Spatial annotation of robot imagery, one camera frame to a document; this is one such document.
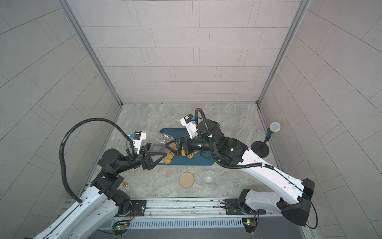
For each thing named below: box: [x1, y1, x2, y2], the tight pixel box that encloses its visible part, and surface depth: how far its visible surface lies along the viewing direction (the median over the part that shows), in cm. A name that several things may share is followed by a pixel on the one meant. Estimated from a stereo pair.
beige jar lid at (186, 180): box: [179, 171, 195, 189], surface depth 80 cm
